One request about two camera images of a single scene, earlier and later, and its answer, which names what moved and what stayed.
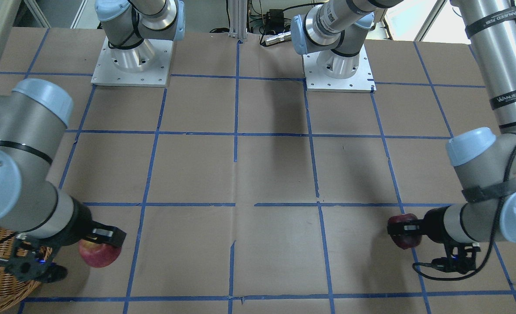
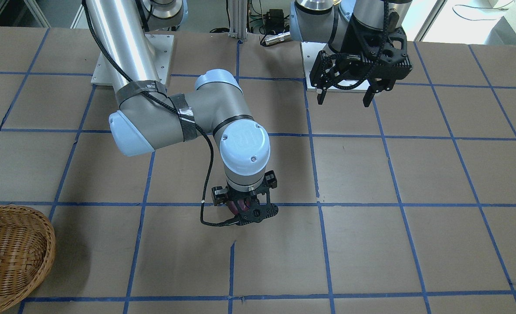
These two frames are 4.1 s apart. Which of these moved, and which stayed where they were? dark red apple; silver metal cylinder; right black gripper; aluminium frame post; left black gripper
Moved: right black gripper; left black gripper; dark red apple
Stayed: aluminium frame post; silver metal cylinder
